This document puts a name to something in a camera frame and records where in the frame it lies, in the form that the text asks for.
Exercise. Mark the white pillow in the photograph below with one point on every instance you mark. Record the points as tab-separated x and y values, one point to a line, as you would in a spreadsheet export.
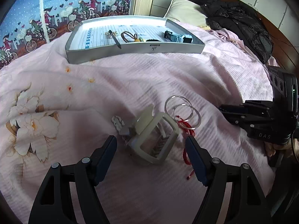
185	11

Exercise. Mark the grey shallow tray box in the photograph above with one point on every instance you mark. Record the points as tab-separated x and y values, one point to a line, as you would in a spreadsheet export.
136	34

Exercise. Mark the black jacket pile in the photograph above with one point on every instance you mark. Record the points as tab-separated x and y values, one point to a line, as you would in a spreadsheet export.
242	20

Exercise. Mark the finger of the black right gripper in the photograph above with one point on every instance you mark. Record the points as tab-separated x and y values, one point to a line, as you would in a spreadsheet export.
260	104
247	117

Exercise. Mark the dark wooden headboard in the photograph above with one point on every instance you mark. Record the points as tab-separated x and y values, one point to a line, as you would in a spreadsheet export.
282	24

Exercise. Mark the person's right hand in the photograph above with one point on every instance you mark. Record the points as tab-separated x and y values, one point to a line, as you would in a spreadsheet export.
291	151

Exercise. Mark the blue printed fabric wardrobe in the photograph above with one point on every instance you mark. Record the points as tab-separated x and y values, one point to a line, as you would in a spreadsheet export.
28	24

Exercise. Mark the white beaded hair clip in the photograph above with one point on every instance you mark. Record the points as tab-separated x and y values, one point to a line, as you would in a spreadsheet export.
120	126

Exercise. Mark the grey bedside drawer cabinet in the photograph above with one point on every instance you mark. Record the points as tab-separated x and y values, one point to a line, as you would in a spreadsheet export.
159	8

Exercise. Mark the beige large hair claw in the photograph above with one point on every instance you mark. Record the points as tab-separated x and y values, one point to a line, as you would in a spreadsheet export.
152	136

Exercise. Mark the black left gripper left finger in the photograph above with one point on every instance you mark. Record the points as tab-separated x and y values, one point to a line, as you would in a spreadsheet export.
53	202

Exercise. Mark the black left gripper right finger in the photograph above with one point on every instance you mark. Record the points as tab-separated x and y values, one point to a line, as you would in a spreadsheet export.
247	203

